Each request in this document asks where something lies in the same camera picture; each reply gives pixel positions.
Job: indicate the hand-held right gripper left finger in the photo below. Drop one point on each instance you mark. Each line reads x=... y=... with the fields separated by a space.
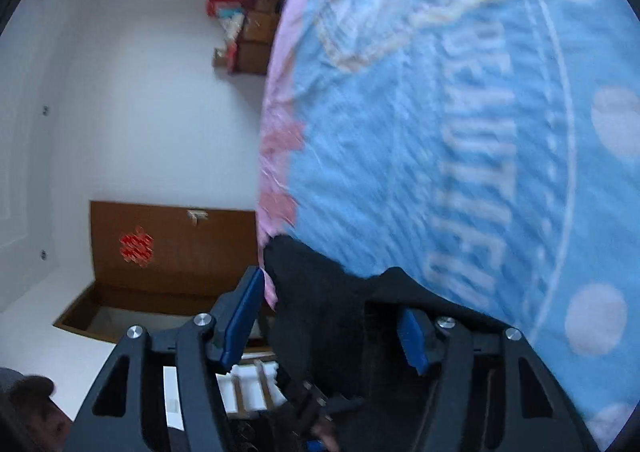
x=244 y=319

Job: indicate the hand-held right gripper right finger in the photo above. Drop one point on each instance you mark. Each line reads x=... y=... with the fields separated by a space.
x=414 y=339

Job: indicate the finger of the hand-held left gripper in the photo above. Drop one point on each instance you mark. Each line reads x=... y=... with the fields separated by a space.
x=310 y=407

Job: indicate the black pants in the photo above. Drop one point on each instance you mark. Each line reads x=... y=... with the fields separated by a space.
x=330 y=312

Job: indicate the brown wooden door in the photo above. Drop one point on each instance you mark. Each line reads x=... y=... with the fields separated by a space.
x=200 y=252

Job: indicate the red knot decoration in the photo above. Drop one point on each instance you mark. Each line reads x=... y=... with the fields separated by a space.
x=136 y=247

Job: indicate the bed with pink blue sheet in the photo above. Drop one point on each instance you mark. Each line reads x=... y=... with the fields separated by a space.
x=425 y=131

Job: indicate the open cardboard box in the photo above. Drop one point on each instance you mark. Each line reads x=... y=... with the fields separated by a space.
x=224 y=57

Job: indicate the light blue box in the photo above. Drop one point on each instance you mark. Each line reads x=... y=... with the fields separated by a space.
x=232 y=24

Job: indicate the brown wooden desk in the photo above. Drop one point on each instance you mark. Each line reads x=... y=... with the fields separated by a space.
x=262 y=16

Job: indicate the white frame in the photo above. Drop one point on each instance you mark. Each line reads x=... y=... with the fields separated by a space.
x=245 y=389

